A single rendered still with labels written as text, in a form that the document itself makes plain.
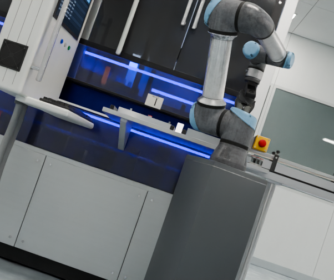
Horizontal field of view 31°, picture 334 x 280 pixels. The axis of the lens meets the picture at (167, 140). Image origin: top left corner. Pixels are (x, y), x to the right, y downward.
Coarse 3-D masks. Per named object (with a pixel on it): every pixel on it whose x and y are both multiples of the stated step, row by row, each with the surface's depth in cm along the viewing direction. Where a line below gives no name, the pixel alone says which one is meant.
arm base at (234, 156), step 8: (224, 144) 234; (232, 144) 233; (240, 144) 233; (216, 152) 235; (224, 152) 233; (232, 152) 232; (240, 152) 233; (216, 160) 233; (224, 160) 231; (232, 160) 231; (240, 160) 233; (240, 168) 232
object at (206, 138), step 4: (188, 128) 272; (188, 132) 272; (192, 132) 272; (196, 132) 272; (200, 132) 272; (192, 136) 272; (196, 136) 272; (200, 136) 272; (204, 136) 272; (208, 136) 272; (204, 140) 272; (208, 140) 272; (212, 140) 272; (216, 140) 272; (216, 144) 271
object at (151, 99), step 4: (148, 96) 311; (152, 96) 311; (156, 96) 311; (148, 100) 310; (152, 100) 310; (160, 100) 310; (148, 104) 310; (152, 104) 310; (156, 104) 310; (160, 104) 310
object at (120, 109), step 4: (120, 108) 284; (124, 108) 284; (120, 112) 284; (124, 112) 284; (128, 112) 284; (132, 112) 284; (132, 116) 284; (136, 116) 284; (140, 116) 284; (144, 116) 284; (144, 120) 284; (148, 120) 284; (152, 120) 284; (156, 120) 284; (156, 124) 284; (160, 124) 284; (164, 124) 284; (168, 124) 284; (168, 128) 284
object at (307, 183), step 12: (264, 156) 328; (276, 156) 318; (276, 168) 319; (288, 168) 319; (300, 168) 321; (276, 180) 318; (288, 180) 318; (300, 180) 318; (312, 180) 318; (324, 180) 318; (312, 192) 318; (324, 192) 318
